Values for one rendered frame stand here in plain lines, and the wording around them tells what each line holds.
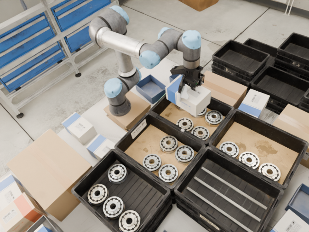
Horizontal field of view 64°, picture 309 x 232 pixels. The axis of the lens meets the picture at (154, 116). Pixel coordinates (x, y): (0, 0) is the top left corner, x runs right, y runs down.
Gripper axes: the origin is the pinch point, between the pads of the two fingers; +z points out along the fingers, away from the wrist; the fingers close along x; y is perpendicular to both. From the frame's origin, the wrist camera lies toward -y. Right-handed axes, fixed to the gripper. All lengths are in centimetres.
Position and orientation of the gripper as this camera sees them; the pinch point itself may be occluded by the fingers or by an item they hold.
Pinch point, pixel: (187, 92)
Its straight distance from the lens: 129.7
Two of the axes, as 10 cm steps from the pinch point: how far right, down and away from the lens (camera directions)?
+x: 6.9, -6.2, 3.9
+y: 7.2, 5.0, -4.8
